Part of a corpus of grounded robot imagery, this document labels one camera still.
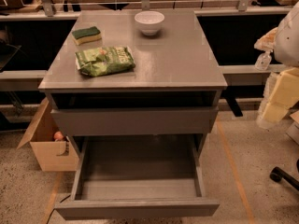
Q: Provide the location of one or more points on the tan covered gripper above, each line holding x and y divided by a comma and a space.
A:
288, 42

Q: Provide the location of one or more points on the grey drawer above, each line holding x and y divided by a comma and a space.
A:
130, 121
138, 177

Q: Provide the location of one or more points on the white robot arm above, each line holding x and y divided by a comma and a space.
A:
281, 91

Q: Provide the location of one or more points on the grey drawer cabinet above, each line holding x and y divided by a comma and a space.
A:
173, 69

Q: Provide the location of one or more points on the grey top drawer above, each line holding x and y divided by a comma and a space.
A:
130, 121

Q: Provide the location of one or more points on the clear sanitizer pump bottle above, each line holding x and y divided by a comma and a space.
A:
263, 61

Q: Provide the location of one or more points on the cardboard piece right edge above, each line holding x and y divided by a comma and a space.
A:
293, 130

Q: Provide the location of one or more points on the white ceramic bowl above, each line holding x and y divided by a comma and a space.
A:
149, 22

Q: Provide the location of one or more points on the black office chair base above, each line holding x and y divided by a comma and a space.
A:
277, 174

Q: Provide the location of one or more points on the green chip bag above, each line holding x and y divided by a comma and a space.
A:
104, 61

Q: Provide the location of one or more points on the green yellow sponge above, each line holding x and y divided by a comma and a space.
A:
85, 35

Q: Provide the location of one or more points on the orange round object in box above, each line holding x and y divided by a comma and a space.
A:
58, 136

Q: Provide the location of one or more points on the cardboard box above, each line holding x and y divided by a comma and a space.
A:
52, 155

